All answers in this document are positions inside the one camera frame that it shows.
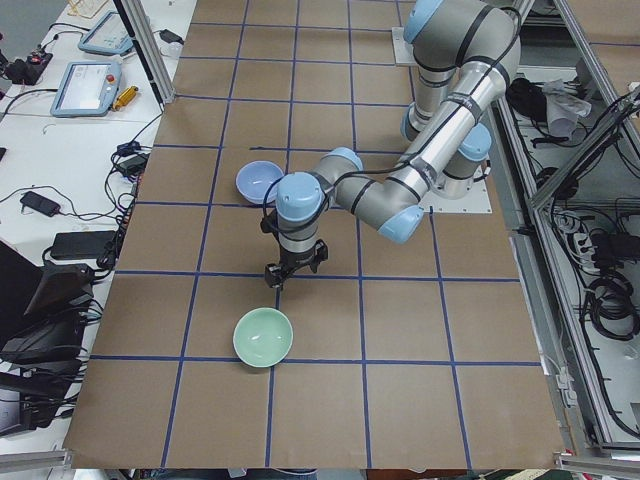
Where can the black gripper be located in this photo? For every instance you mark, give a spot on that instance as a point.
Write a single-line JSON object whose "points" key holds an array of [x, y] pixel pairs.
{"points": [[297, 262]]}

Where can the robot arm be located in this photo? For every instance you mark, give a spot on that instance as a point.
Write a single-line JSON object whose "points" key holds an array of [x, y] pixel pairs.
{"points": [[467, 53]]}

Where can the green bowl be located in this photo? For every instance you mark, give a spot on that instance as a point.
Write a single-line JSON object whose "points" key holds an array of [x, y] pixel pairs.
{"points": [[263, 337]]}

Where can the blue bowl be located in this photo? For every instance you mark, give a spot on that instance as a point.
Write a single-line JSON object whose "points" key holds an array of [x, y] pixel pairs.
{"points": [[254, 181]]}

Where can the black power brick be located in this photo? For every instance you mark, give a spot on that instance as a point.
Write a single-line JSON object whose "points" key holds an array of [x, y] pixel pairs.
{"points": [[81, 244]]}

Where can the gold cylinder tool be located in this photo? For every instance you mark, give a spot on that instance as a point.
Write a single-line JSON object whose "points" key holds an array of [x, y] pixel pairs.
{"points": [[125, 97]]}

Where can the black power adapter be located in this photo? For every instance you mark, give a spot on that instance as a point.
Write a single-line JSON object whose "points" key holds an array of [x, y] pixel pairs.
{"points": [[169, 36]]}

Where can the near teach pendant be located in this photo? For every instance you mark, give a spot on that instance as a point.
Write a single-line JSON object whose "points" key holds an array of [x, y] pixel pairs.
{"points": [[87, 89]]}

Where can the teach pendant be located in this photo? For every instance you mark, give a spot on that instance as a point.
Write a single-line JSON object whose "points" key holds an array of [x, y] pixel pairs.
{"points": [[108, 37], [87, 89]]}

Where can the far teach pendant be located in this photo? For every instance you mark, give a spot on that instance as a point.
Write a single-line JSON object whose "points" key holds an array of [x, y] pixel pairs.
{"points": [[108, 37]]}

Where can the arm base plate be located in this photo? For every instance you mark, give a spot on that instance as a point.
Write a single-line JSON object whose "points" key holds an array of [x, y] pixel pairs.
{"points": [[453, 196], [403, 51]]}

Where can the black phone with cable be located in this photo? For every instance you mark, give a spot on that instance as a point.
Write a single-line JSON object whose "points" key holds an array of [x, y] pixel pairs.
{"points": [[40, 204]]}

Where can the aluminium frame post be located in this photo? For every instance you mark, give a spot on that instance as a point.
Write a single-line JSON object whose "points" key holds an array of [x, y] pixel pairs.
{"points": [[138, 27]]}

